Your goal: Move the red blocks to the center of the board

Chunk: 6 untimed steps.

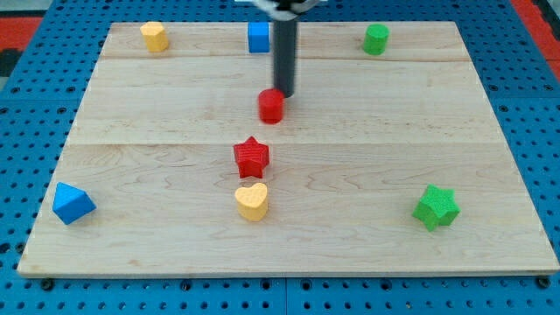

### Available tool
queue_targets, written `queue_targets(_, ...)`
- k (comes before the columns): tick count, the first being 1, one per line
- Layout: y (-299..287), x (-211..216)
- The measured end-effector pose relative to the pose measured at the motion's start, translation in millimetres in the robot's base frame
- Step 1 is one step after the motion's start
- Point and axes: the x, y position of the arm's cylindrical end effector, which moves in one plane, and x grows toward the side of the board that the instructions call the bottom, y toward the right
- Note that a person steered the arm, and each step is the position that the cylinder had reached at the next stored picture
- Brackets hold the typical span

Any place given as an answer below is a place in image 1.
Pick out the blue triangle block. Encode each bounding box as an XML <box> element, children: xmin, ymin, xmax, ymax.
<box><xmin>52</xmin><ymin>182</ymin><xmax>96</xmax><ymax>225</ymax></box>

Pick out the green star block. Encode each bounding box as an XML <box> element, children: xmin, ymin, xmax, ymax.
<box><xmin>412</xmin><ymin>184</ymin><xmax>461</xmax><ymax>231</ymax></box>

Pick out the blue cube block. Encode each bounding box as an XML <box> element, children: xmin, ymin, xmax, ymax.
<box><xmin>247</xmin><ymin>22</ymin><xmax>270</xmax><ymax>53</ymax></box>

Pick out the yellow hexagon block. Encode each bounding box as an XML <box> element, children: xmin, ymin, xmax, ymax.
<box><xmin>140</xmin><ymin>21</ymin><xmax>169</xmax><ymax>53</ymax></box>

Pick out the yellow heart block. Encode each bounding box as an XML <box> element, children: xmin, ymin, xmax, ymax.
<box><xmin>234</xmin><ymin>183</ymin><xmax>269</xmax><ymax>221</ymax></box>

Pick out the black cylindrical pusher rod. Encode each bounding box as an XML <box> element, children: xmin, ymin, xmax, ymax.
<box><xmin>272</xmin><ymin>19</ymin><xmax>298</xmax><ymax>98</ymax></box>

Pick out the green cylinder block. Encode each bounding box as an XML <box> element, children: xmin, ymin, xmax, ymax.
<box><xmin>362</xmin><ymin>24</ymin><xmax>390</xmax><ymax>55</ymax></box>

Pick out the red cylinder block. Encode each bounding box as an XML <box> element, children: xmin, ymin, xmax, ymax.
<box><xmin>257</xmin><ymin>88</ymin><xmax>284</xmax><ymax>124</ymax></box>

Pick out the red star block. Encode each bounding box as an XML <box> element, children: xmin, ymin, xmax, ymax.
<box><xmin>233</xmin><ymin>136</ymin><xmax>270</xmax><ymax>179</ymax></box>

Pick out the wooden board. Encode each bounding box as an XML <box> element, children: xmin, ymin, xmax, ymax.
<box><xmin>17</xmin><ymin>22</ymin><xmax>559</xmax><ymax>278</ymax></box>

